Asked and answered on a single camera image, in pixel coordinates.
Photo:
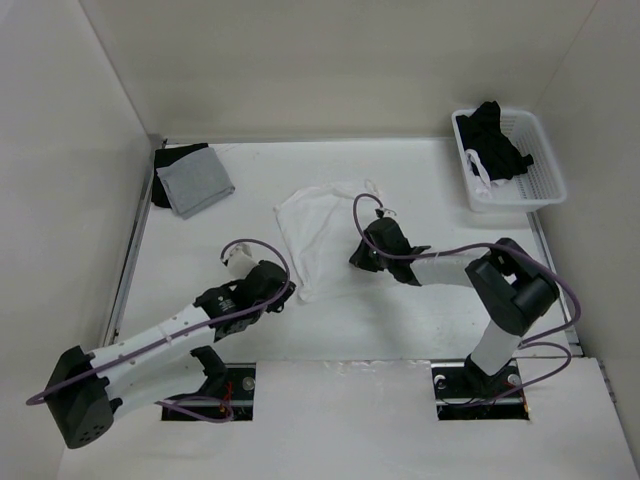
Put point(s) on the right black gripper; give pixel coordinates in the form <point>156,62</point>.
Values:
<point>360,259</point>

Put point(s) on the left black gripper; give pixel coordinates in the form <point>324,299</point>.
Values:
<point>282,299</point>

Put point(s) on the white tank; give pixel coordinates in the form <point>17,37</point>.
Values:
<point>484,185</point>
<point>318,230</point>

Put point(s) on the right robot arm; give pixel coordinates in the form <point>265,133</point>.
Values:
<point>514,290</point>

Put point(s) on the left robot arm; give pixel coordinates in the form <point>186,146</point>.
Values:
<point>88,391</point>

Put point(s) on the folded grey tank top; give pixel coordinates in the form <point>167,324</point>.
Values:
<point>196,182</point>

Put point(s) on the white tank top in basket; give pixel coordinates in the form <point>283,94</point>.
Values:
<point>484,185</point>

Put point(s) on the folded black tank top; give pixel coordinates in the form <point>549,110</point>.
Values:
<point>164,158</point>

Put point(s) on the crumpled black tank top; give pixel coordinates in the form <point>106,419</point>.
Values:
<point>481,132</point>

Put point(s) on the white plastic basket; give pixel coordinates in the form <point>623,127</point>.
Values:
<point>540,186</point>

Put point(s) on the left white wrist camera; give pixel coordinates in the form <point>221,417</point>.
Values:
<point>239,260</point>

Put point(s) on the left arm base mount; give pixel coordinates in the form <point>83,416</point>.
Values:
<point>226,395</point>

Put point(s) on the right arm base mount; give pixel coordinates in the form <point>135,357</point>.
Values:
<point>459,398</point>

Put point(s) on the left metal table rail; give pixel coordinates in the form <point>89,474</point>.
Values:
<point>111,325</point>

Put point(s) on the metal table rail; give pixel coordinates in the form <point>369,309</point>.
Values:
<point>111,325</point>
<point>571,306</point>

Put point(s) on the right metal table rail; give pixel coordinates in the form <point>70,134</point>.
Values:
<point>571,306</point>

